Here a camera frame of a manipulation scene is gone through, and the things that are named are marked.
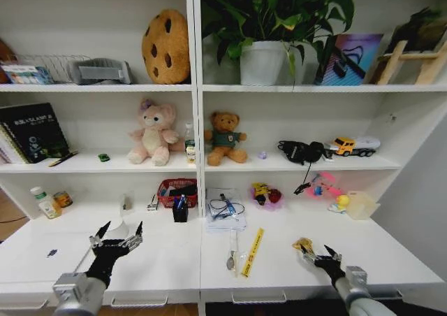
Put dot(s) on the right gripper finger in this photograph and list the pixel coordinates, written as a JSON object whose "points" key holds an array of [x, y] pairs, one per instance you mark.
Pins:
{"points": [[309, 254], [334, 254]]}

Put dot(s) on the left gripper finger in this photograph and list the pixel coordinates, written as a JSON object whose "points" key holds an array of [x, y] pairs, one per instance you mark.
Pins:
{"points": [[137, 238], [99, 237]]}

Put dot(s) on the golden snack wrapper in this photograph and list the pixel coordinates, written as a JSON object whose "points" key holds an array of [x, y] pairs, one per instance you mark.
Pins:
{"points": [[303, 243]]}

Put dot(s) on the small silver stapler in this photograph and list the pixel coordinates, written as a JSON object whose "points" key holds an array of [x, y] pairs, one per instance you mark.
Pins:
{"points": [[152, 204]]}

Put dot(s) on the black pen holder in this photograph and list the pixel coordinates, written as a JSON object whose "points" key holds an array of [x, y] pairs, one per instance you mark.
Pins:
{"points": [[180, 214]]}

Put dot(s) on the small dark clip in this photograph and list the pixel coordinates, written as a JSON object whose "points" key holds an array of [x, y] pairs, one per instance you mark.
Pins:
{"points": [[52, 253]]}

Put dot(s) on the yellow duck toy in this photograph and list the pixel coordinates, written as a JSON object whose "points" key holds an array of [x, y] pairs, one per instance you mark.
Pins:
{"points": [[340, 204]]}

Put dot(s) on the red plastic basket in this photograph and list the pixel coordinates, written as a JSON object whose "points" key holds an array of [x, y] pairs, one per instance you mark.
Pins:
{"points": [[166, 195]]}

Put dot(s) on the orange tin can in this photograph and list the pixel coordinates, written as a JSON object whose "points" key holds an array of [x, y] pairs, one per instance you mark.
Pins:
{"points": [[63, 199]]}

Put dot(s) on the translucent plastic container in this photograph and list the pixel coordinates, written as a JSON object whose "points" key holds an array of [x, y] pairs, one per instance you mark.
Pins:
{"points": [[361, 206]]}

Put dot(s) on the yellow ruler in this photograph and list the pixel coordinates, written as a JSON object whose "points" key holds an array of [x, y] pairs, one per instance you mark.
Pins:
{"points": [[253, 251]]}

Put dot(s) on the yellowish plastic bottle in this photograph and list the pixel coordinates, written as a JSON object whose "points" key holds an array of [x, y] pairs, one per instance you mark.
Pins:
{"points": [[50, 209]]}

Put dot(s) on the blue pen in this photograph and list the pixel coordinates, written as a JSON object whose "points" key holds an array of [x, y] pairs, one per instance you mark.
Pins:
{"points": [[179, 201]]}

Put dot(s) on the purple frilly bowl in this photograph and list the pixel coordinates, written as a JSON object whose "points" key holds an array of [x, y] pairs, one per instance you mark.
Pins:
{"points": [[267, 206]]}

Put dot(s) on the black item in basket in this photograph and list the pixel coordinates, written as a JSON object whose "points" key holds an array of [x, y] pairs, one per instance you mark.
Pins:
{"points": [[185, 190]]}

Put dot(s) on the red strawberry toy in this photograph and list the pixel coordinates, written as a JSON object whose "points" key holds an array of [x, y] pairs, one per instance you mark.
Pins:
{"points": [[274, 195]]}

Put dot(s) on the pink plastic toy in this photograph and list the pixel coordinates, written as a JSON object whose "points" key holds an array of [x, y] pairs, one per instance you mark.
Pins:
{"points": [[326, 185]]}

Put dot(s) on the white bottle green label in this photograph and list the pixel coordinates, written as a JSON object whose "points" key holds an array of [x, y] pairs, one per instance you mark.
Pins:
{"points": [[37, 194]]}

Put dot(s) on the wrapped metal spoon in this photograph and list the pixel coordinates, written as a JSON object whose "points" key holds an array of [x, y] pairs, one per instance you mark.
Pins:
{"points": [[232, 253]]}

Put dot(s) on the small green toy car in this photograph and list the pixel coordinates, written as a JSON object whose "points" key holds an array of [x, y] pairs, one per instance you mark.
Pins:
{"points": [[103, 157]]}

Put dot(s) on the yellow toy figure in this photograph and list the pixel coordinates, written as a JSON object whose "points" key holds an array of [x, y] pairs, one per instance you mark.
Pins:
{"points": [[259, 190]]}

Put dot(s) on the black and gold pen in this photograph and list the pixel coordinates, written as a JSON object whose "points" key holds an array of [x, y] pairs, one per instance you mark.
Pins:
{"points": [[63, 158]]}

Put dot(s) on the white paper stack in sleeve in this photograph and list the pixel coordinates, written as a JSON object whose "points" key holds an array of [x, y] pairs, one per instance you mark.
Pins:
{"points": [[223, 223]]}

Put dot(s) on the black headphones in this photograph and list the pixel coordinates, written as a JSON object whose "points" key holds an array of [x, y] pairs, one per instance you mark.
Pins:
{"points": [[300, 151]]}

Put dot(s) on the pink plush animal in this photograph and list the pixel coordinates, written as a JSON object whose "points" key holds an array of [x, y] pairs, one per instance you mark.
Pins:
{"points": [[153, 134]]}

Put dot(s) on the yellow toy tanker truck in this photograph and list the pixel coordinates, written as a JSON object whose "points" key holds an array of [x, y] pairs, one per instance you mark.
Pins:
{"points": [[352, 145]]}

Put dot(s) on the small purple trinket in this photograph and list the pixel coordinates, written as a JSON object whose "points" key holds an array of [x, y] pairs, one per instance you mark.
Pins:
{"points": [[262, 154]]}

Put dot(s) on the clear water bottle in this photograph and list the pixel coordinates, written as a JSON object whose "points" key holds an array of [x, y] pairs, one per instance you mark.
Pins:
{"points": [[189, 134]]}

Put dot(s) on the black spiral notebook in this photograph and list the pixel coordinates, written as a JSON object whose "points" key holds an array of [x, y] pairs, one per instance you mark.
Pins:
{"points": [[35, 132]]}

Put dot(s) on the pale spiral notebook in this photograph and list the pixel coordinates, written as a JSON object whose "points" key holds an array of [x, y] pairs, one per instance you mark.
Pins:
{"points": [[7, 150]]}

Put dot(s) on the brown teddy bear green shirt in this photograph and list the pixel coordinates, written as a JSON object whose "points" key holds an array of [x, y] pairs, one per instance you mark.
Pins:
{"points": [[225, 137]]}

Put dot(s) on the white shelf unit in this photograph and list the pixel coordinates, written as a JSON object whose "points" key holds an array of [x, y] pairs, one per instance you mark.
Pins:
{"points": [[195, 95]]}

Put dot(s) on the blue tissue pack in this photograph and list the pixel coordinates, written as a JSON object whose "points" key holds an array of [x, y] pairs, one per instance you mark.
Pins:
{"points": [[26, 75]]}

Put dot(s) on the brown cookie plush cushion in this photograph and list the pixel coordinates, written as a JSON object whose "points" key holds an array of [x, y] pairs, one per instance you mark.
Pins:
{"points": [[166, 47]]}

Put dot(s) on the white plant pot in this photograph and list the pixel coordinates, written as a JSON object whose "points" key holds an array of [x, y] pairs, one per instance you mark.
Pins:
{"points": [[263, 64]]}

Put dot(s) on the colourful purple blue box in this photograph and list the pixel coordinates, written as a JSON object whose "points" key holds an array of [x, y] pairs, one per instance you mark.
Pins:
{"points": [[352, 59]]}

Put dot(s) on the brown object at edge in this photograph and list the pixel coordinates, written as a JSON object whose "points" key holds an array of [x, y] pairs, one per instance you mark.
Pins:
{"points": [[5, 55]]}

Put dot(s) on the small wooden easel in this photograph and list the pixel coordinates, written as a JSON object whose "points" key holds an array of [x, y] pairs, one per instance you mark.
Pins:
{"points": [[408, 62]]}

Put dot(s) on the dark painting on easel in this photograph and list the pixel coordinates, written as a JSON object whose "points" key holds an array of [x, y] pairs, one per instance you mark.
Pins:
{"points": [[422, 27]]}

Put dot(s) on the green leafy plant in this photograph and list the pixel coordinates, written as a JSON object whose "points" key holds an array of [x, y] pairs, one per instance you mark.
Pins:
{"points": [[265, 12]]}

